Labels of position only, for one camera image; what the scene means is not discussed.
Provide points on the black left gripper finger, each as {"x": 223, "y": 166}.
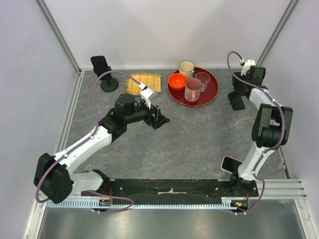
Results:
{"x": 162, "y": 118}
{"x": 160, "y": 123}

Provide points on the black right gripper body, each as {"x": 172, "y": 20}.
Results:
{"x": 240, "y": 83}

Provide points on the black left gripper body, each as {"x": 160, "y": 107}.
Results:
{"x": 152, "y": 120}

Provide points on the black folding phone stand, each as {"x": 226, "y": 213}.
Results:
{"x": 236, "y": 101}

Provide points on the black round-base phone stand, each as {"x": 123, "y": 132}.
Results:
{"x": 108, "y": 82}

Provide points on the black smartphone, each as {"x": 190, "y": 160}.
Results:
{"x": 100, "y": 65}

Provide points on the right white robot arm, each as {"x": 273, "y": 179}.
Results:
{"x": 270, "y": 129}

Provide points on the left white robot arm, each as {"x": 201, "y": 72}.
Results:
{"x": 55, "y": 174}

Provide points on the clear drinking glass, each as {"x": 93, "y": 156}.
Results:
{"x": 204, "y": 79}

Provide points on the yellow woven bamboo mat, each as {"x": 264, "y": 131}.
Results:
{"x": 148, "y": 79}

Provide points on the orange bowl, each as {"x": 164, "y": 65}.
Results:
{"x": 177, "y": 81}

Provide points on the pink patterned mug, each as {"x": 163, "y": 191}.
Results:
{"x": 192, "y": 89}

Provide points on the pink-cased smartphone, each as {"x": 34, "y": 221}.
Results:
{"x": 230, "y": 164}

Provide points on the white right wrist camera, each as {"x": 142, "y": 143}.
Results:
{"x": 246, "y": 64}

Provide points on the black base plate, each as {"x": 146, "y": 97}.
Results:
{"x": 176, "y": 191}

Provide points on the slotted cable duct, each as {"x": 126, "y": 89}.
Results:
{"x": 90, "y": 203}

